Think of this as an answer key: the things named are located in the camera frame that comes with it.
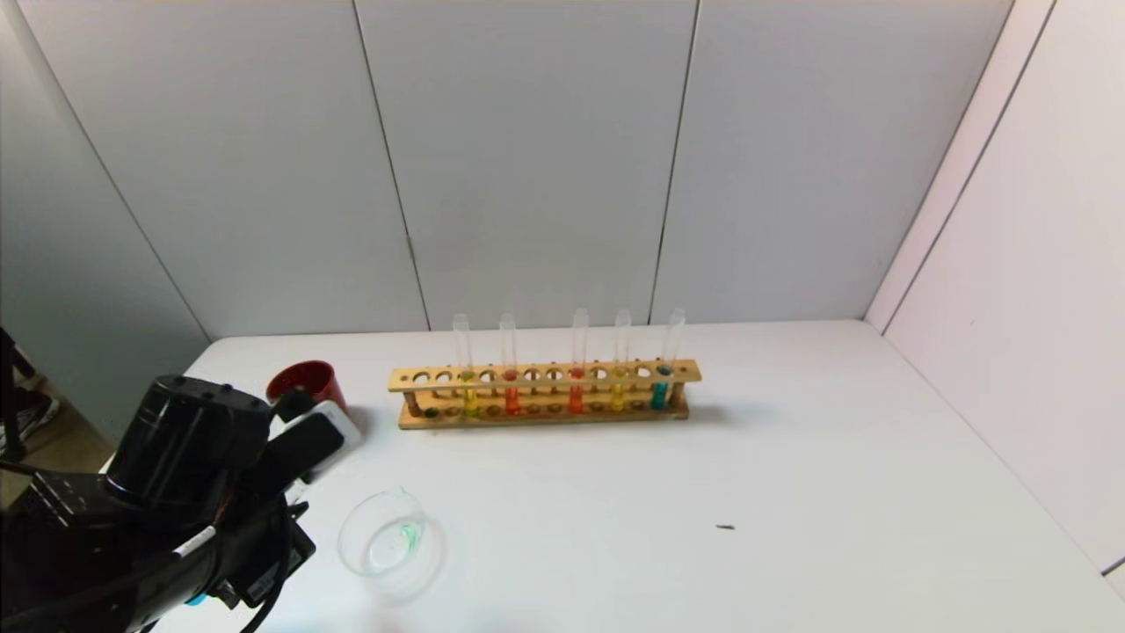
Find orange pigment glass test tube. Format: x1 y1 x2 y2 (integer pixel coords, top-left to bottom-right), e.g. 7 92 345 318
499 313 521 416
568 308 590 414

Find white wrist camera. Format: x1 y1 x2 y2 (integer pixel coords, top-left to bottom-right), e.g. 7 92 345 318
264 389 363 506

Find dark shoe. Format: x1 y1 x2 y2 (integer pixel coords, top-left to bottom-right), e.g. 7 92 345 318
13 396 61 436

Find red plastic cup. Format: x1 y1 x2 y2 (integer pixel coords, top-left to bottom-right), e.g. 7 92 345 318
266 360 348 416

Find wooden test tube rack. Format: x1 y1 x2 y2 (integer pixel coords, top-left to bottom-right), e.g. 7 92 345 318
388 359 703 431

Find clear glass dish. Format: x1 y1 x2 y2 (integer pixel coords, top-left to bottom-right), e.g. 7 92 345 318
337 487 447 601

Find yellow pigment glass test tube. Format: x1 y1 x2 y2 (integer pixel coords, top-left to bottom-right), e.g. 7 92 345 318
453 314 481 418
610 309 632 412

